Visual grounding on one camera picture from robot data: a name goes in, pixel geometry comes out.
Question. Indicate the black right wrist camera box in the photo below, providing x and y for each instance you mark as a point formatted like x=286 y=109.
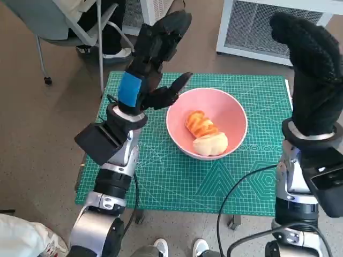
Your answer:
x=329 y=192

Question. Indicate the round pale bread bun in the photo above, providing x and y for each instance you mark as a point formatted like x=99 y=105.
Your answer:
x=211 y=146

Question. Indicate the small white grilled cabinet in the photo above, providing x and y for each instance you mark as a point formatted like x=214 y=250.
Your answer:
x=152 y=13

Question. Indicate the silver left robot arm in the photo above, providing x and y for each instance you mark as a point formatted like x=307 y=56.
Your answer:
x=120 y=160

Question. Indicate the white strip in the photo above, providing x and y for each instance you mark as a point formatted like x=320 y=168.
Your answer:
x=289 y=93

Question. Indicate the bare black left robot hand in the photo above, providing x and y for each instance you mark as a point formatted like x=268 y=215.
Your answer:
x=150 y=53

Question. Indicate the green cutting mat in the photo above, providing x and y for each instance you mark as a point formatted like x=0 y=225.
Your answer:
x=160 y=182

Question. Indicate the large white grilled cabinet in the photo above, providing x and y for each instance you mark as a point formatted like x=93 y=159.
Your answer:
x=249 y=29

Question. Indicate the person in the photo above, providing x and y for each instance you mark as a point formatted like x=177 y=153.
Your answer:
x=160 y=247
x=112 y=34
x=24 y=238

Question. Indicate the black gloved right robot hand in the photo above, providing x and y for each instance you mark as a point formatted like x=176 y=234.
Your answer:
x=316 y=80

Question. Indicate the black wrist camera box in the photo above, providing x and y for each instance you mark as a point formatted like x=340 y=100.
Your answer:
x=99 y=144
x=329 y=192

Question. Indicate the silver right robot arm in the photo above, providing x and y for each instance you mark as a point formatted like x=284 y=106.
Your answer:
x=292 y=176

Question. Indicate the pink bowl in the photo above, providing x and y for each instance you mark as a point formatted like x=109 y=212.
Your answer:
x=227 y=112

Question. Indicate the grey office chair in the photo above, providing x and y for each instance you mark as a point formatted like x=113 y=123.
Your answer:
x=34 y=16

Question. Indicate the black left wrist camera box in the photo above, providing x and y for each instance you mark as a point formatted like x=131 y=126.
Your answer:
x=99 y=144

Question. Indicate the black table leg bracket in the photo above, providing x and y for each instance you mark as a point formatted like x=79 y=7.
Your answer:
x=140 y=217
x=234 y=222

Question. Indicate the long striped golden bread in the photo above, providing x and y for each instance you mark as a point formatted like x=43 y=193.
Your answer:
x=199 y=124

